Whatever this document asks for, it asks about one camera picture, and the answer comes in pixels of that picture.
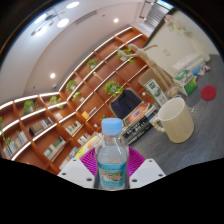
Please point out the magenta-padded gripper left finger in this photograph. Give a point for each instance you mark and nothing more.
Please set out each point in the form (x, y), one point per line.
(75, 170)

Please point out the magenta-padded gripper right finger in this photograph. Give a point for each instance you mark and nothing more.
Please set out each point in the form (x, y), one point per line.
(148, 170)

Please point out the clear water bottle blue cap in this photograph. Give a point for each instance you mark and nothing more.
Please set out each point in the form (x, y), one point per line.
(112, 156)

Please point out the wooden shelf unit with books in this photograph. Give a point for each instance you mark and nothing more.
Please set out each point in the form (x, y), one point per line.
(50, 133)

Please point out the cream ceramic mug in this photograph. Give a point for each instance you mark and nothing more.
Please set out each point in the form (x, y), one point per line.
(176, 123)

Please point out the green tissue box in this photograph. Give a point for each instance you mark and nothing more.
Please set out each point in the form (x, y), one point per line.
(186, 83)

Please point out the tan chair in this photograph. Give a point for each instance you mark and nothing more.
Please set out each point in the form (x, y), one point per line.
(146, 75)

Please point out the recessed ceiling light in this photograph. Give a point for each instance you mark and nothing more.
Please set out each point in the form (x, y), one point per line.
(52, 75)
(116, 20)

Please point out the flat round red coaster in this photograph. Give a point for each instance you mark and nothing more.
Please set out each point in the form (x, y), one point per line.
(208, 92)

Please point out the wooden artist mannequin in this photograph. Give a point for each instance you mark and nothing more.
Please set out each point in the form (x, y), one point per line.
(156, 70)

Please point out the stack of white packages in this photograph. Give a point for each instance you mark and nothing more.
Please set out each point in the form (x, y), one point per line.
(188, 63)

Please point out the white partition with dark top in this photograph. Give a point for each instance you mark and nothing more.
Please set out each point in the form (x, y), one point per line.
(166, 43)

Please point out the grey window curtain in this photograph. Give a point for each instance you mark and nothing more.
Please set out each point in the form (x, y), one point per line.
(156, 15)

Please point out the window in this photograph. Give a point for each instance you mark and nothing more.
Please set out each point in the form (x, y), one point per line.
(164, 3)

